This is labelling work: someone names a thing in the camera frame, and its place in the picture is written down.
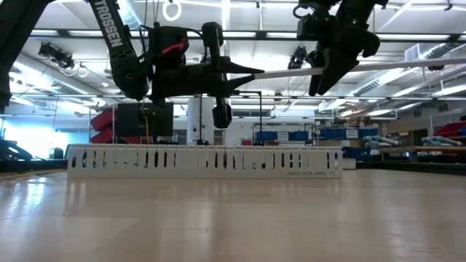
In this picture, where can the wooden bench board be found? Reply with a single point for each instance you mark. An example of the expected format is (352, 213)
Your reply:
(418, 148)

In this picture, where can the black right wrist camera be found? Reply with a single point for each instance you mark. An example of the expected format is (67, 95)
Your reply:
(315, 25)

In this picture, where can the long strip light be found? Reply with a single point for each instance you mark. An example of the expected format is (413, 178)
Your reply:
(411, 37)
(240, 34)

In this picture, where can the black monitor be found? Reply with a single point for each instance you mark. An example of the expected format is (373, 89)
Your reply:
(131, 120)

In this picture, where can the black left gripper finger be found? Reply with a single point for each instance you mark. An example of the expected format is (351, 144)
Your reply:
(236, 68)
(236, 81)

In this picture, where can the black mounted camera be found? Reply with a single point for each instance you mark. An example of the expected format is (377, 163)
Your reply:
(58, 56)
(296, 58)

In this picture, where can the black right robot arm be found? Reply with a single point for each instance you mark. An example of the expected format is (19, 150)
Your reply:
(358, 9)

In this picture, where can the white duct cover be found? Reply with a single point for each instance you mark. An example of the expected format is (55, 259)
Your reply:
(287, 72)

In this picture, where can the blue storage bin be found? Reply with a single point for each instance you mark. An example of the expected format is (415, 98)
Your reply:
(267, 136)
(299, 136)
(368, 133)
(333, 133)

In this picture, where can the small black fixture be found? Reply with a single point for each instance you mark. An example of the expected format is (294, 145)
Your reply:
(436, 68)

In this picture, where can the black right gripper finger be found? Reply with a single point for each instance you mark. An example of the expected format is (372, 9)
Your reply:
(315, 82)
(335, 71)

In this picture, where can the red storage bin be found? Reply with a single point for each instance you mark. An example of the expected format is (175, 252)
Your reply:
(103, 120)
(102, 137)

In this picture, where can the large red bin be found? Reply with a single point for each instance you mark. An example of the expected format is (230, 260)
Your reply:
(449, 129)

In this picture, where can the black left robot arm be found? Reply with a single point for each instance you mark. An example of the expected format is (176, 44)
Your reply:
(113, 36)

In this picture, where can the white blue roll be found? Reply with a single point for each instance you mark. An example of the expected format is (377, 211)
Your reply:
(438, 140)
(380, 140)

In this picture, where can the white air vent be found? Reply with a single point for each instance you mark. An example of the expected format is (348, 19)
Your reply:
(412, 54)

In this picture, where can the small dark chair back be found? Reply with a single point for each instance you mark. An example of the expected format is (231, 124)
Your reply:
(56, 153)

